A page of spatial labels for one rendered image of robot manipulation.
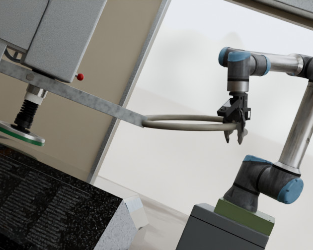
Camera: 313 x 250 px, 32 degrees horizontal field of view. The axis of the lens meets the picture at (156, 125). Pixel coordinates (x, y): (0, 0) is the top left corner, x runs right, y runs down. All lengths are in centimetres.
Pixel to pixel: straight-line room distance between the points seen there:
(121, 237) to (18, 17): 90
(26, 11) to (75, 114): 518
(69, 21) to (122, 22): 520
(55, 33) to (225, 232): 129
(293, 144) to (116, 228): 123
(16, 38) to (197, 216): 127
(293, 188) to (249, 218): 27
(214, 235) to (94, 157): 450
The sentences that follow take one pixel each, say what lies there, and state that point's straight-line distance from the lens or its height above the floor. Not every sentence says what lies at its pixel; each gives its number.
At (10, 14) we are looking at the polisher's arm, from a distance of 211.
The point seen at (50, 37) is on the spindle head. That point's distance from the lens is 210.
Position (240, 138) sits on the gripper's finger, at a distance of 222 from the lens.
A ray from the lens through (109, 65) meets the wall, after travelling 720.
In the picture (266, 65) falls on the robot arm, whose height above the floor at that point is 154.
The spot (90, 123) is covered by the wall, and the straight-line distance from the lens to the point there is 715.
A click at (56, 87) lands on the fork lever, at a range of 215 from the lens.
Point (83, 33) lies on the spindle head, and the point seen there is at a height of 134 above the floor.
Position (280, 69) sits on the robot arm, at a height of 162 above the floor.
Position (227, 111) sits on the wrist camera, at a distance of 215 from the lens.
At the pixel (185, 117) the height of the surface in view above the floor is 122.
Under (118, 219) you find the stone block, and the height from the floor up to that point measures 78.
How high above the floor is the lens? 107
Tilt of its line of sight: 2 degrees up
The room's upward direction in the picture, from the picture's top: 23 degrees clockwise
